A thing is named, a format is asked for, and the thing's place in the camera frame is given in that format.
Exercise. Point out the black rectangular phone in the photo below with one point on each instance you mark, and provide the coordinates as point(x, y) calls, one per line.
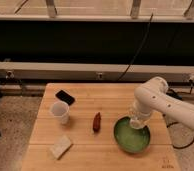
point(63, 96)

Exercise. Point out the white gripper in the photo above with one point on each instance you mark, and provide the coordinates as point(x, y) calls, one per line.
point(140, 112)

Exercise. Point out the red chili pepper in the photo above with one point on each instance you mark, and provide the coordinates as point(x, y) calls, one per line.
point(97, 122)

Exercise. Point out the white sponge block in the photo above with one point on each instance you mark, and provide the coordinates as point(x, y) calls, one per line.
point(60, 146)

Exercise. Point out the green ceramic bowl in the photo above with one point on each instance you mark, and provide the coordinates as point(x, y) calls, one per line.
point(129, 139)

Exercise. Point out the white plastic cup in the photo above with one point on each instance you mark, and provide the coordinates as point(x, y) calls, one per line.
point(60, 110)

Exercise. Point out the clear plastic bottle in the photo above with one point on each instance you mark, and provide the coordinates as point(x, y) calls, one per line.
point(137, 122)

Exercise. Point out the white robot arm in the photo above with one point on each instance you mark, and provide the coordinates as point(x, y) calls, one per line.
point(152, 95)

